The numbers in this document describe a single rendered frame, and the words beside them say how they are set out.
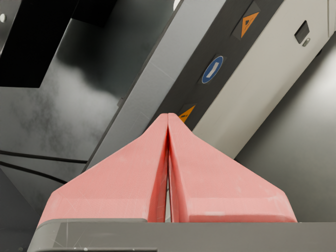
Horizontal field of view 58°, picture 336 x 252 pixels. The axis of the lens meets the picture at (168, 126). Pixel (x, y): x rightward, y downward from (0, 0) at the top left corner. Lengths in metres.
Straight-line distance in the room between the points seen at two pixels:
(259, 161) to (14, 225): 0.92
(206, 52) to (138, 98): 0.09
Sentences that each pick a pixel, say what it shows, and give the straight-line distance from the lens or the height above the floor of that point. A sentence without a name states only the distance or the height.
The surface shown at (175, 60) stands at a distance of 0.31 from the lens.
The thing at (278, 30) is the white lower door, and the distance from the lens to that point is 0.52.
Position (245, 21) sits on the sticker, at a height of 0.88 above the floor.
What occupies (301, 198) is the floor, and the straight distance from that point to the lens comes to 1.28.
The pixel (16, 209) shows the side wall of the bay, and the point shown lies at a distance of 0.67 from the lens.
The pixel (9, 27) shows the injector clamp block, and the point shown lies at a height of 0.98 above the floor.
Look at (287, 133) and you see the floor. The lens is 1.24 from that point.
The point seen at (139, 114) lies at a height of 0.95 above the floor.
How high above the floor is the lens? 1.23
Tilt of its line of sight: 62 degrees down
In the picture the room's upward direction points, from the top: 99 degrees counter-clockwise
